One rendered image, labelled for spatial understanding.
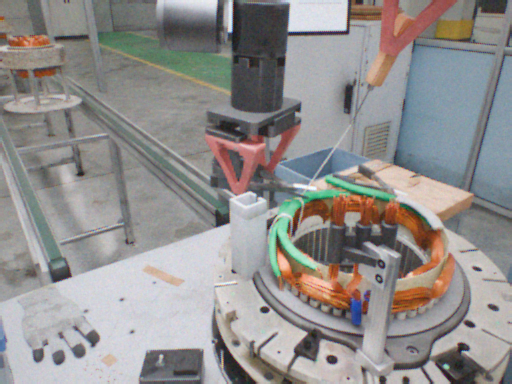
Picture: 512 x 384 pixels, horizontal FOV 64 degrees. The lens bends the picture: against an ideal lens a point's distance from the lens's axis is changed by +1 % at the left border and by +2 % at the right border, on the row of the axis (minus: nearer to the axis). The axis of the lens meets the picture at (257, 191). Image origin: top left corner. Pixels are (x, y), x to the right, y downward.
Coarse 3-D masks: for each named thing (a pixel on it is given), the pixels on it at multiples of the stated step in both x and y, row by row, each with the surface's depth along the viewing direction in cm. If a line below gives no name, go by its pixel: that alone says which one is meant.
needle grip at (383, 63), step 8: (400, 16) 33; (408, 16) 34; (400, 24) 34; (408, 24) 33; (400, 32) 34; (376, 56) 36; (384, 56) 35; (376, 64) 36; (384, 64) 35; (392, 64) 36; (368, 72) 37; (376, 72) 36; (384, 72) 36; (368, 80) 37; (376, 80) 36; (384, 80) 36
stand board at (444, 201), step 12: (396, 168) 79; (360, 180) 74; (384, 180) 74; (396, 180) 74; (408, 180) 74; (420, 180) 74; (432, 180) 74; (408, 192) 70; (420, 192) 70; (432, 192) 70; (444, 192) 70; (456, 192) 70; (432, 204) 66; (444, 204) 66; (456, 204) 66; (468, 204) 69; (444, 216) 65
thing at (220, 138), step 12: (216, 132) 43; (228, 132) 43; (240, 132) 43; (216, 144) 44; (228, 144) 43; (240, 144) 42; (252, 144) 42; (264, 144) 42; (216, 156) 45; (228, 156) 46; (252, 156) 42; (228, 168) 46; (252, 168) 44; (228, 180) 47; (240, 180) 46; (240, 192) 47
